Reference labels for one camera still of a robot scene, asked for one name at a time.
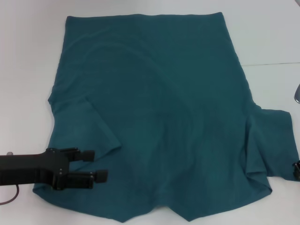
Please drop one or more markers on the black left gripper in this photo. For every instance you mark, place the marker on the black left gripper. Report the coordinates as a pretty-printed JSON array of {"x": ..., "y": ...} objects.
[{"x": 23, "y": 168}]

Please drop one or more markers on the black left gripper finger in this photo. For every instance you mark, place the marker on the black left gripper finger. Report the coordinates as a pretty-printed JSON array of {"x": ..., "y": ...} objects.
[{"x": 102, "y": 176}]

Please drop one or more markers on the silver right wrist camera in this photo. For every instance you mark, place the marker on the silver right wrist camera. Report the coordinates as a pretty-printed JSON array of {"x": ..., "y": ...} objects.
[{"x": 298, "y": 93}]

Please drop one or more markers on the teal blue t-shirt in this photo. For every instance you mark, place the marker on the teal blue t-shirt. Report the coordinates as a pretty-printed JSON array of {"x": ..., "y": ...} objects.
[{"x": 152, "y": 105}]

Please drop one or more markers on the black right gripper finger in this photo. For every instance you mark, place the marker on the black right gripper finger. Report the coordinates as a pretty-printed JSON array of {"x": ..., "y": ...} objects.
[{"x": 297, "y": 171}]

